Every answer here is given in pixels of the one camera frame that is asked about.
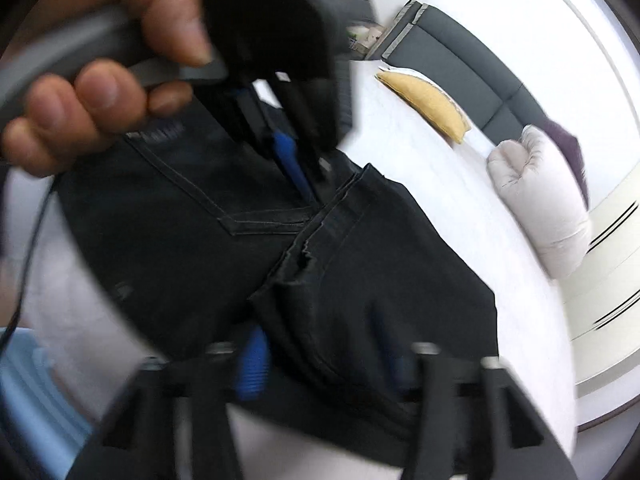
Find white sheeted bed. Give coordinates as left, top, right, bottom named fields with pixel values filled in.
left=20, top=50, right=581, bottom=480

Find purple pillow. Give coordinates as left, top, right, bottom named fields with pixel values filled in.
left=542, top=119, right=590, bottom=208

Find white patterned container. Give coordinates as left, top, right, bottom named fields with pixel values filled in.
left=350, top=22, right=386, bottom=58

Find yellow pillow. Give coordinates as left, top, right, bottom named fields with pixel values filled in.
left=376, top=69, right=472, bottom=145

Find black cable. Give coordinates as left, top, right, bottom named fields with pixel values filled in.
left=0, top=165, right=58, bottom=356

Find grey padded headboard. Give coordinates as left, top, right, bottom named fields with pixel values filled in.
left=382, top=0, right=556, bottom=148

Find cream wardrobe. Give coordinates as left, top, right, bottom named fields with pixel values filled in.
left=560, top=180, right=640, bottom=401

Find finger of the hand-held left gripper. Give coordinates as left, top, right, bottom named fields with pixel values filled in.
left=225, top=82, right=316, bottom=203
left=272, top=77, right=353, bottom=181

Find person's left hand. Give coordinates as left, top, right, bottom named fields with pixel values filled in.
left=0, top=0, right=217, bottom=179

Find black denim pants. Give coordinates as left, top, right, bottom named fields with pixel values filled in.
left=57, top=90, right=501, bottom=466

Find light blue object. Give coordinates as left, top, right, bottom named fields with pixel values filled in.
left=0, top=327, right=96, bottom=466

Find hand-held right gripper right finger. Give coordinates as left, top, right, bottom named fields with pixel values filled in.
left=372, top=310, right=581, bottom=480

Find rolled white duvet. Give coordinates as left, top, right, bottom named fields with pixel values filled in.
left=487, top=125, right=592, bottom=281

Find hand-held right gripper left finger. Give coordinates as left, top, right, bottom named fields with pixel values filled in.
left=67, top=325, right=273, bottom=480

